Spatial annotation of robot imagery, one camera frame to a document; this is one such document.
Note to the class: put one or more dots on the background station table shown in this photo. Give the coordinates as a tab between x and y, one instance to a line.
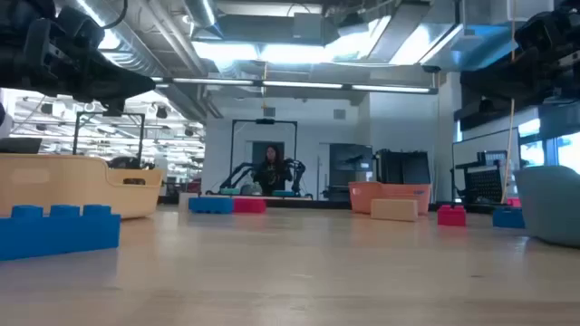
299	198

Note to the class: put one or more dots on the teal background bin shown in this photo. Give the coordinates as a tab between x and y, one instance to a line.
283	193
230	191

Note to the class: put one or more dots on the small red box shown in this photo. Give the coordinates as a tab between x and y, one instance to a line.
514	202

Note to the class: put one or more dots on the long ceiling light bar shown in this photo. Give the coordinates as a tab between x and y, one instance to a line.
299	84

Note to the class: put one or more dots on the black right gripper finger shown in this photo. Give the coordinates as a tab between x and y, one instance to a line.
521	79

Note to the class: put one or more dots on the black background robot arm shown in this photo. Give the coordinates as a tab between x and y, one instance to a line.
235	174
296	172

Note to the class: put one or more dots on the orange plastic bin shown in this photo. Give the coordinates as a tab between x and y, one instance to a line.
362	197

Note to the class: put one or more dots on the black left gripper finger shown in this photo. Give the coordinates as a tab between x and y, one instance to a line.
113	94
109	74

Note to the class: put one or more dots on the dark screen cabinet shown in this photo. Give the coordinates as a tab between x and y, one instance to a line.
351	163

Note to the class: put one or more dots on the black gantry frame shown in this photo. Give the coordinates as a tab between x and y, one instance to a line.
109	114

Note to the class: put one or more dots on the person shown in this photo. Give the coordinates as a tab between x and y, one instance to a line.
272	172

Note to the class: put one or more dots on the grey round background object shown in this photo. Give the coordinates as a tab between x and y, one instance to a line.
251	189

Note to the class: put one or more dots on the blue toy brick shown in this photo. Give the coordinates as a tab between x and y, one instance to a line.
59	235
210	206
507	218

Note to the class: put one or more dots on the black background station frame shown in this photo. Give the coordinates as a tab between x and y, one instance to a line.
265	121

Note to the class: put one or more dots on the grey-blue plastic bin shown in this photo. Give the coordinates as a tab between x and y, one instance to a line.
553	204

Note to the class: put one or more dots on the yellow plastic bin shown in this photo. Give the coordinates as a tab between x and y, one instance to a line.
68	185

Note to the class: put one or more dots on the black pegboard cart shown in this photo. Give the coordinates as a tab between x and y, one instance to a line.
485	183

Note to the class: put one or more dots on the black cabinet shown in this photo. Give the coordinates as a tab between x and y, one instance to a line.
403	167

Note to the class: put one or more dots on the red toy brick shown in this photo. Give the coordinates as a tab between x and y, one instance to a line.
249	206
451	217

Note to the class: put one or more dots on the dark laptop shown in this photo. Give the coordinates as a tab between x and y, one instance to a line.
20	146

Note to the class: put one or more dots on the grey wall vent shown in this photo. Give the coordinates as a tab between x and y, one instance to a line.
269	112
339	114

